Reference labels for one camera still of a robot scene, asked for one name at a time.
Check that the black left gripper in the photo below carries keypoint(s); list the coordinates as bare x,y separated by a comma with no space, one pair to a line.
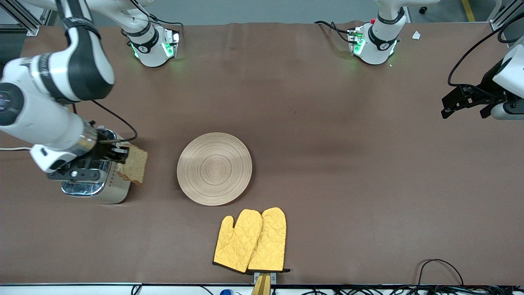
488,83

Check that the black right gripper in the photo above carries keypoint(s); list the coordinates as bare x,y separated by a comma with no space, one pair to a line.
99,150

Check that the brown toast slice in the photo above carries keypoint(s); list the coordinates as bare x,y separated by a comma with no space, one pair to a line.
135,166

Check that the round wooden plate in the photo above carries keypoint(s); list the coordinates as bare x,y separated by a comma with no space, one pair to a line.
214,169

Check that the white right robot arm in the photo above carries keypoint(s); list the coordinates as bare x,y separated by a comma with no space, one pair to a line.
45,119

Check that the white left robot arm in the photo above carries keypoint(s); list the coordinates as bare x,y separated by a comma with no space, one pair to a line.
378,39

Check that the beige chrome toaster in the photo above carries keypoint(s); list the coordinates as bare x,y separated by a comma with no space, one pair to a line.
116,190

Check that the white paper scrap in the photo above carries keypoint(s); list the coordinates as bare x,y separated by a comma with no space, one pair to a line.
416,35

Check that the yellow oven mitt with thumb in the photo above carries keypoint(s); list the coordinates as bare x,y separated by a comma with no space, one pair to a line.
237,241

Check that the yellow bananas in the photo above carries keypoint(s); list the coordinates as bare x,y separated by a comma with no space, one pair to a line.
270,241

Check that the blue cap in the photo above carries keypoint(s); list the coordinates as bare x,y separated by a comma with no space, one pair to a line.
226,292

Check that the aluminium frame profile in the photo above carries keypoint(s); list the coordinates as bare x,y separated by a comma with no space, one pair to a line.
30,29
497,23

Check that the small metal bracket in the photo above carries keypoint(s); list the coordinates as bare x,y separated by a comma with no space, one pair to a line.
273,277

